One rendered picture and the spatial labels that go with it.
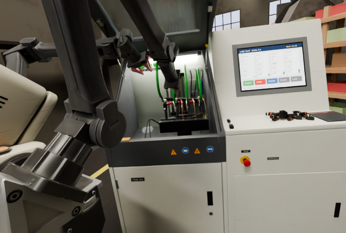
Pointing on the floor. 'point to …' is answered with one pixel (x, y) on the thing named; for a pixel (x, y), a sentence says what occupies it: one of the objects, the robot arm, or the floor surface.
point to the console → (280, 145)
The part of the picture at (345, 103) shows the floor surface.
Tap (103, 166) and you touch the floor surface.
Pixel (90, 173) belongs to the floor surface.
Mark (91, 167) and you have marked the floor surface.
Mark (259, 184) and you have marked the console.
